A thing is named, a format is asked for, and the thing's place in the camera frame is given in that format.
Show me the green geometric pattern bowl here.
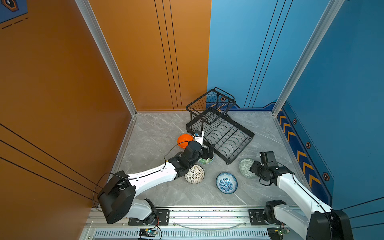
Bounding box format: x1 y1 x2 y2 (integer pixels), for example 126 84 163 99
239 159 257 179

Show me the black wire dish rack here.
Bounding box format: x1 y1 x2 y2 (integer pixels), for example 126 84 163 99
186 87 255 165

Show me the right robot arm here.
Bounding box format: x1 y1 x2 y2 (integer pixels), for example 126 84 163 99
250 151 354 240

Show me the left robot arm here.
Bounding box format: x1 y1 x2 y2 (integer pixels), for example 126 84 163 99
97 141 215 225

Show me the green leaf pattern bowl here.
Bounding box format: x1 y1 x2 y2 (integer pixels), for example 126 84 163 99
199 157 215 165

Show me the orange bowl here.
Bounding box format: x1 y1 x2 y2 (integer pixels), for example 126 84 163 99
177 134 194 149

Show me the white lattice pattern bowl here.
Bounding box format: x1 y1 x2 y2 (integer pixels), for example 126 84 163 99
184 165 205 184

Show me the blue floral pattern bowl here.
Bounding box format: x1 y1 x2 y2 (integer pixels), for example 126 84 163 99
216 172 238 194

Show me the right green circuit board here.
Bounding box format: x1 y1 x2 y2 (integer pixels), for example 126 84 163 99
267 228 291 240

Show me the green circuit board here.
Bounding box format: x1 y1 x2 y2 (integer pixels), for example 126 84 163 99
267 228 291 240
139 228 159 240

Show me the left green circuit board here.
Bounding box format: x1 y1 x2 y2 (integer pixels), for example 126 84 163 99
139 228 159 240

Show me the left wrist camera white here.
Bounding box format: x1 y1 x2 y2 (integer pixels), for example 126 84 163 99
194 131 205 147

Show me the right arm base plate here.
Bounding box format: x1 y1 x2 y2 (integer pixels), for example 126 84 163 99
248 209 284 226

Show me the aluminium front rail frame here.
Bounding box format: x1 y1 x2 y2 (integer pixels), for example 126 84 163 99
80 206 302 240

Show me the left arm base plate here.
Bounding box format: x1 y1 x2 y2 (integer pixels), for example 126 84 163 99
128 209 170 226

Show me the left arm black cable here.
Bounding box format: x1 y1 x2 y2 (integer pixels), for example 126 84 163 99
92 140 193 211

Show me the right aluminium corner post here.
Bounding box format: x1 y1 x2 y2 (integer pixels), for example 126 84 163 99
272 0 345 117

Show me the aluminium corner post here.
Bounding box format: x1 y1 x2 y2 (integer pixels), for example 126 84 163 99
272 0 345 117
75 0 137 117

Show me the left aluminium corner post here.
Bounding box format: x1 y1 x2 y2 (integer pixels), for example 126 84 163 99
75 0 137 117

